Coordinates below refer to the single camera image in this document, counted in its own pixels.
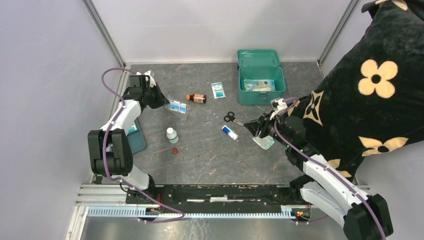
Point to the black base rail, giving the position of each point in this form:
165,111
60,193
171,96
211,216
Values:
219,199

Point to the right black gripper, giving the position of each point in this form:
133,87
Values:
261,124

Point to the teal plastic tray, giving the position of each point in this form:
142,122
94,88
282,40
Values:
136,140

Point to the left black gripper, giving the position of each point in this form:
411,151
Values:
162,100

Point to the black floral cloth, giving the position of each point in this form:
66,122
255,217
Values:
372,101

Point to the brown medicine bottle orange cap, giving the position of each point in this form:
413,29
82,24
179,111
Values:
197,98

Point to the white blue ointment tube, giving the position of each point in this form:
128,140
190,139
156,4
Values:
229,132

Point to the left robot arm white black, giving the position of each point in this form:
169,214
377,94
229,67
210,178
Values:
110,152

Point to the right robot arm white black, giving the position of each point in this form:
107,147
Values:
362,216

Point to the blue cotton swab packet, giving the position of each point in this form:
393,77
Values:
258,85

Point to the black handled scissors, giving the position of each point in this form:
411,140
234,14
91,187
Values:
230,117

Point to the green medicine kit box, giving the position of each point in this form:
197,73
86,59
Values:
259,64

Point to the teal label card in tray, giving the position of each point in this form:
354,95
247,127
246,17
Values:
133,128

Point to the teal bandage strips stack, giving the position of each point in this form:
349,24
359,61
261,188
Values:
265,143

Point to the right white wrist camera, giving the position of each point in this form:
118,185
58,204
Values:
279,106

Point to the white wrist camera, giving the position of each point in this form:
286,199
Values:
279,106
149,79

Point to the white pill bottle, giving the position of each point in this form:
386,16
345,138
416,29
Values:
172,136

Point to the small teal wipe sachet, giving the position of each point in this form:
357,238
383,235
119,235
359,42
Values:
218,90

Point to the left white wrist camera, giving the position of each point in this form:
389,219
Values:
149,79

